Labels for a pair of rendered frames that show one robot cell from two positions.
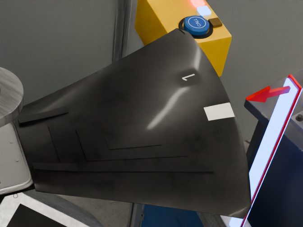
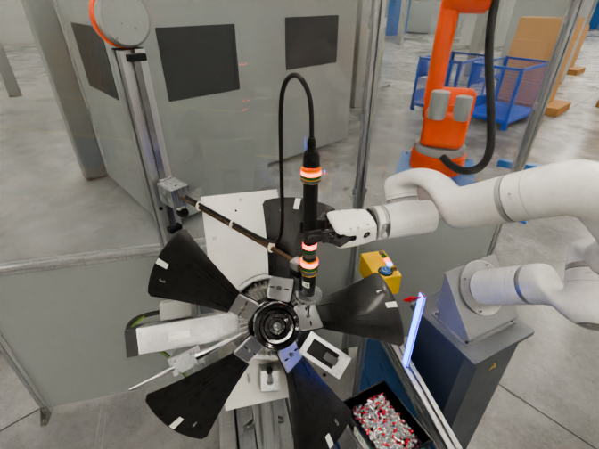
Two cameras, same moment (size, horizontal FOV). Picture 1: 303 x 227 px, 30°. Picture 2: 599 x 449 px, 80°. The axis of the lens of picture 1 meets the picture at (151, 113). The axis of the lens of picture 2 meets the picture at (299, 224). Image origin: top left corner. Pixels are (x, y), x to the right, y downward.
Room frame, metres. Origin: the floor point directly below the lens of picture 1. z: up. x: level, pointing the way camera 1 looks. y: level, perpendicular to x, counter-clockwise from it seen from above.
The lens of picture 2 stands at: (-0.36, -0.02, 1.93)
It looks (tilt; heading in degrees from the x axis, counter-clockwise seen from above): 33 degrees down; 16
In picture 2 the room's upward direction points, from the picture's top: straight up
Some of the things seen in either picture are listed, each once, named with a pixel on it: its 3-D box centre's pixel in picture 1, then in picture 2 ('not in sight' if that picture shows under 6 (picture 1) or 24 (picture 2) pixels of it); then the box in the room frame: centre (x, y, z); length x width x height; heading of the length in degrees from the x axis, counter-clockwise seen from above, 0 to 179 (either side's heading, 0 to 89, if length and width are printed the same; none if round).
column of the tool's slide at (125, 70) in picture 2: not in sight; (181, 278); (0.64, 0.79, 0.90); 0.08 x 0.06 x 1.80; 154
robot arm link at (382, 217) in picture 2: not in sight; (377, 223); (0.41, 0.00, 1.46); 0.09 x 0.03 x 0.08; 29
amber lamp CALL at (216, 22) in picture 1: (215, 22); not in sight; (0.73, -0.08, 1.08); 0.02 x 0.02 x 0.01; 29
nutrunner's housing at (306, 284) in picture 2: not in sight; (309, 232); (0.32, 0.15, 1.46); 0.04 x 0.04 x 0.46
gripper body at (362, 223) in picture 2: not in sight; (352, 225); (0.38, 0.05, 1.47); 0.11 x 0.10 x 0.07; 119
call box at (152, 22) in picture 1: (179, 34); (379, 273); (0.76, -0.03, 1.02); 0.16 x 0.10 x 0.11; 29
